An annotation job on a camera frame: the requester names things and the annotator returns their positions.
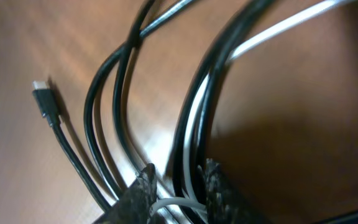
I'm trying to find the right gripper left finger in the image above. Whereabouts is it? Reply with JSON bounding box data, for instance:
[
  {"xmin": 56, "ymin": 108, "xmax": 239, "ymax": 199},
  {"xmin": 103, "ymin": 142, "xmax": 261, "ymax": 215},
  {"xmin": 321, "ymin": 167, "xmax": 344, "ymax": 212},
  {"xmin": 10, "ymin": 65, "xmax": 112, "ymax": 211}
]
[{"xmin": 94, "ymin": 163, "xmax": 157, "ymax": 224}]

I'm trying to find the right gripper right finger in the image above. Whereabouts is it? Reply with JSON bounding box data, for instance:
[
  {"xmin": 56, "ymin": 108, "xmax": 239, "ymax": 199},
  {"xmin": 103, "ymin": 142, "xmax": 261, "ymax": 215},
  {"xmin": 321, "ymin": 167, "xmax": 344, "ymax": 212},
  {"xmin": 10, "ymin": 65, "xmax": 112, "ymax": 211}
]
[{"xmin": 204, "ymin": 159, "xmax": 271, "ymax": 224}]

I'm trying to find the white usb cable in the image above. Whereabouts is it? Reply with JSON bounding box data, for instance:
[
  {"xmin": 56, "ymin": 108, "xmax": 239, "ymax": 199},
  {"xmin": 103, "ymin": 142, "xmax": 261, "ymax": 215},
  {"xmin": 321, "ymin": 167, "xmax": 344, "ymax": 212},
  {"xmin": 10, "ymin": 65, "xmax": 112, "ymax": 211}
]
[{"xmin": 149, "ymin": 0, "xmax": 354, "ymax": 224}]

